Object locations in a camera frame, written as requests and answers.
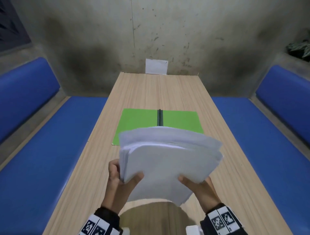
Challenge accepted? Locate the person's left hand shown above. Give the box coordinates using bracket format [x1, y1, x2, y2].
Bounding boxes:
[100, 158, 145, 215]

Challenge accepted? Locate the person's right hand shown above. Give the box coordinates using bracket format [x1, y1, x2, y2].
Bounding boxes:
[178, 176, 222, 214]

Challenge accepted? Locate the stack of white papers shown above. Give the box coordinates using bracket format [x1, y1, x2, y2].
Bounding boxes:
[118, 126, 223, 207]

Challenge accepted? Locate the green folder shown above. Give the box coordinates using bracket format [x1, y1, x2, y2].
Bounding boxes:
[111, 108, 204, 146]

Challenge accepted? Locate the black right wrist marker band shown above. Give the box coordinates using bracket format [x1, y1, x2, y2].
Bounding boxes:
[186, 203, 245, 235]

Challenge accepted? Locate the black wrist marker band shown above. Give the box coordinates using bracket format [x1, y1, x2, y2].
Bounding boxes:
[186, 203, 245, 235]
[77, 206, 131, 235]

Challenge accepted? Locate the black left wrist marker band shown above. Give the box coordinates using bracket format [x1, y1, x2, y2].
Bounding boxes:
[77, 206, 131, 235]

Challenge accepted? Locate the blue bench seat cushion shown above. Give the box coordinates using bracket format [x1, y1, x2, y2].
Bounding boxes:
[211, 97, 310, 235]
[0, 96, 109, 235]

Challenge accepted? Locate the blue bench backrest cushion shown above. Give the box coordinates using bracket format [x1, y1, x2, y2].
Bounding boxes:
[255, 65, 310, 143]
[0, 57, 60, 143]

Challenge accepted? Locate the small white card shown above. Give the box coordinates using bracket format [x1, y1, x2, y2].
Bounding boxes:
[145, 59, 168, 75]

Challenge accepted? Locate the green leafy plant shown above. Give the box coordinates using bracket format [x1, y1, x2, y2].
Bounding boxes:
[286, 41, 310, 60]

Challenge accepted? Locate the dark lattice window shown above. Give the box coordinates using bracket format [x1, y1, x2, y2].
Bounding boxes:
[0, 0, 32, 54]

